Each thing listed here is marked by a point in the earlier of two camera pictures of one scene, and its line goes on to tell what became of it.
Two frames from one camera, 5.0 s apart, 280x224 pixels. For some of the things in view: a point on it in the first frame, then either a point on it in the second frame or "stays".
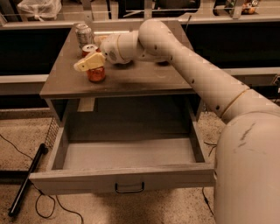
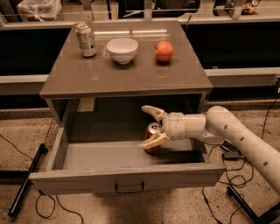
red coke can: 97,74 -> 153,128
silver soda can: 84,35 stays
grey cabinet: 133,95 stays
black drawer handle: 129,191 stays
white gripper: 110,48 -> 174,126
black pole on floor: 41,150 stays
